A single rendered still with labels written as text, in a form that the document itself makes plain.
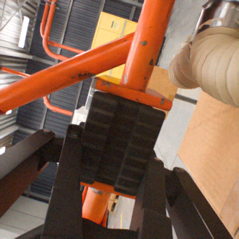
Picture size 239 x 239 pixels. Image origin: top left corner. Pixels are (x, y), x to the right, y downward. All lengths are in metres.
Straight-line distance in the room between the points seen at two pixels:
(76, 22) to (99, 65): 11.08
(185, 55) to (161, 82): 1.47
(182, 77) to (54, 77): 0.12
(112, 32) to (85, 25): 3.71
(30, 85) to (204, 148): 0.23
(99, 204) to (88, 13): 11.12
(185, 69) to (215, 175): 0.13
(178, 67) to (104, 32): 7.40
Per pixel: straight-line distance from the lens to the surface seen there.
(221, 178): 0.25
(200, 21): 0.19
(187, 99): 2.02
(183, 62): 0.20
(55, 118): 11.55
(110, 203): 7.28
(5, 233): 3.33
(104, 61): 0.17
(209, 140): 0.29
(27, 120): 12.25
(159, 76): 1.65
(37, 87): 0.18
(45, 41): 8.32
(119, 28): 7.59
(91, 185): 0.16
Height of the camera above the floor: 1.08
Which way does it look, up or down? 3 degrees down
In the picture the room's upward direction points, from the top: 73 degrees counter-clockwise
